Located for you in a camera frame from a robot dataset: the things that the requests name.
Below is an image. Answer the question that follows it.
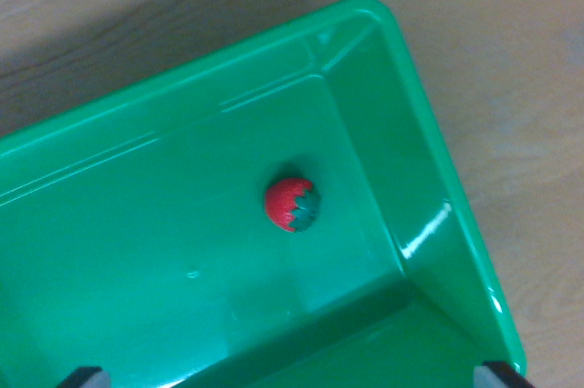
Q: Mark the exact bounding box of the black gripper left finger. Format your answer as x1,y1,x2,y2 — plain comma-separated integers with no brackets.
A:
56,365,112,388

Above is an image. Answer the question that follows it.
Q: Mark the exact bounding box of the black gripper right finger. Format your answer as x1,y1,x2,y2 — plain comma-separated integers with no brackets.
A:
474,360,536,388

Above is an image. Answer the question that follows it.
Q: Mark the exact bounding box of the red toy strawberry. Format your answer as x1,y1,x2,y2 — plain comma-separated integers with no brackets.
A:
264,176,323,234

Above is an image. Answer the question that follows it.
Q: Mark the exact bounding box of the green plastic bin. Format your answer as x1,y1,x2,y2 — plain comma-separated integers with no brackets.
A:
0,0,527,388

